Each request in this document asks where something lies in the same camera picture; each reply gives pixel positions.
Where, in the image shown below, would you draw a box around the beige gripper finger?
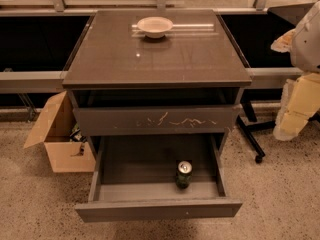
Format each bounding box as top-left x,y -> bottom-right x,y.
271,29 -> 295,53

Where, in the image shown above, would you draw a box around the green soda can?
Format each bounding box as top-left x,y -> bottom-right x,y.
176,161 -> 192,189

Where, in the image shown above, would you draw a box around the scratched top drawer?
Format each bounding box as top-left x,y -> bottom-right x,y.
73,105 -> 240,136

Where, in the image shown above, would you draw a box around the dark grey drawer cabinet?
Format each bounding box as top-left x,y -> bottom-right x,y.
63,9 -> 251,150

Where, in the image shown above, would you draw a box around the open middle drawer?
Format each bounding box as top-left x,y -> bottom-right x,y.
76,134 -> 242,222

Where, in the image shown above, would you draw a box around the white bowl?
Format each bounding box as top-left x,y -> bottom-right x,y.
137,17 -> 173,39

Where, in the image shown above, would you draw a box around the open cardboard box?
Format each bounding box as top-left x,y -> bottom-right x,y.
24,92 -> 96,173

